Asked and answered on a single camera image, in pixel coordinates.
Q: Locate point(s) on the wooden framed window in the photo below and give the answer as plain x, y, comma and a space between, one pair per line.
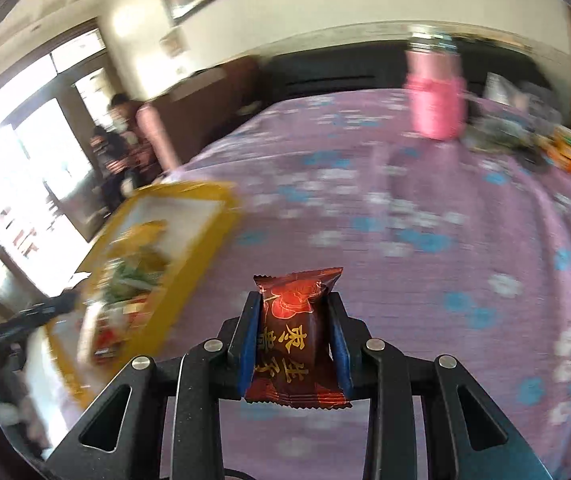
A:
30, 160

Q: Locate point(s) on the yellow cardboard box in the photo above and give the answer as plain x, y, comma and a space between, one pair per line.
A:
200, 255

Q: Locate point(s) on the pink knit-sleeved bottle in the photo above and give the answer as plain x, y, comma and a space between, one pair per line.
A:
435, 100

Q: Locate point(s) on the black sofa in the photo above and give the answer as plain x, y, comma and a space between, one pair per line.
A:
340, 67

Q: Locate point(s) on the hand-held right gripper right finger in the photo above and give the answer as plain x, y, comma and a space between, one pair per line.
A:
340, 357

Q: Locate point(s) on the crumpled clear packet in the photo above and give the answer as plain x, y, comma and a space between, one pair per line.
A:
498, 127

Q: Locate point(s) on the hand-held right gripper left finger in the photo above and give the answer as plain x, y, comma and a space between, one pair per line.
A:
246, 347

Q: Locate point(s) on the brown armchair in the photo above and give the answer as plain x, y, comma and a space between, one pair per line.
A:
205, 105

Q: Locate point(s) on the green snack packet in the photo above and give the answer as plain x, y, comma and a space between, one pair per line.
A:
125, 280

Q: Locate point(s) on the dark red snack packet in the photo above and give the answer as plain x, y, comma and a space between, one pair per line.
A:
298, 340

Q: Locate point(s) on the yellow snack packet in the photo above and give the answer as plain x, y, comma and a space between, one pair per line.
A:
148, 250

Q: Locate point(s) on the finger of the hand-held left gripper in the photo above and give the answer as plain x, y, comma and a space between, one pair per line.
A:
30, 316

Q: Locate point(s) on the wall switch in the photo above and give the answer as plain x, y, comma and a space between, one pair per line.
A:
171, 45

